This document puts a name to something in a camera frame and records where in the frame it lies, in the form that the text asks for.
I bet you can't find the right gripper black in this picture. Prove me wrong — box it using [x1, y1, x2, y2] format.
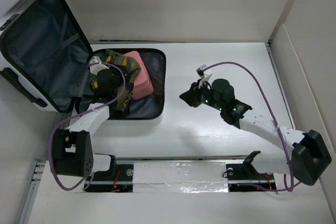
[178, 79, 223, 111]

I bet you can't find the camouflage orange fabric bag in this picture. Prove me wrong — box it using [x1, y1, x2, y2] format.
[91, 49, 141, 112]

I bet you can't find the pink zippered pouch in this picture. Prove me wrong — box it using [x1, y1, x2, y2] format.
[125, 51, 153, 100]

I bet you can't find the white black hard-shell suitcase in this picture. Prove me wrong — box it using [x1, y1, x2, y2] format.
[0, 0, 167, 121]

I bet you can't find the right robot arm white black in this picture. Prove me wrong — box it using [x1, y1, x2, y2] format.
[179, 79, 332, 186]

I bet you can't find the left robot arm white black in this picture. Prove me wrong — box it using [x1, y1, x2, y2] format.
[48, 65, 127, 178]

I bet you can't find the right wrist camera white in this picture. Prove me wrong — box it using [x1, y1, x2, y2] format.
[196, 65, 212, 89]

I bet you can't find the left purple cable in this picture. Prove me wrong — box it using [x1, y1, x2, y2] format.
[48, 62, 128, 191]

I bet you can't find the purple cable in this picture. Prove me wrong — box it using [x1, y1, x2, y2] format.
[48, 62, 128, 191]
[199, 61, 301, 191]

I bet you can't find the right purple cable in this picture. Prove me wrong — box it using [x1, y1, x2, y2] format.
[199, 61, 301, 191]

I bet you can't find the silver taped mounting rail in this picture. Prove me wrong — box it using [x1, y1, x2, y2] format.
[84, 159, 277, 194]

